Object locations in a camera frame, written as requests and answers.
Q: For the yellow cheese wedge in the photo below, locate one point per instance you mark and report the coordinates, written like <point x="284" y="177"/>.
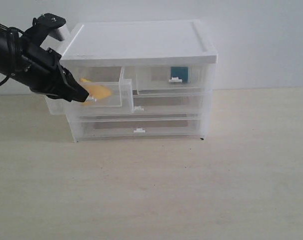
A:
<point x="96" y="92"/>

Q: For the middle wide clear drawer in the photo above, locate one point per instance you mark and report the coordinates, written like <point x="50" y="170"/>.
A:
<point x="168" y="105"/>

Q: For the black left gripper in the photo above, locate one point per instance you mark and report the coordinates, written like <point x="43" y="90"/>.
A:
<point x="40" y="69"/>

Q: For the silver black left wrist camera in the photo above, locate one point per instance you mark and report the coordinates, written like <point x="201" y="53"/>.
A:
<point x="47" y="24"/>

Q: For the white plastic drawer cabinet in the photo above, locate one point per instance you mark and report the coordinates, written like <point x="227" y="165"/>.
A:
<point x="141" y="44"/>

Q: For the white cap teal bottle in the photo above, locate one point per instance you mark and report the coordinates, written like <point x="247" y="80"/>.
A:
<point x="184" y="75"/>

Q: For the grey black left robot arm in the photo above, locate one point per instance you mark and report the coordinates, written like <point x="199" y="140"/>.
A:
<point x="4" y="60"/>

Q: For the bottom wide clear drawer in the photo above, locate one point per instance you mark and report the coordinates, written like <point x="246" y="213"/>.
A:
<point x="116" y="129"/>

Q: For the wide clear drawer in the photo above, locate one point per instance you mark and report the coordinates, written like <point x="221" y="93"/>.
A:
<point x="168" y="105"/>
<point x="116" y="129"/>

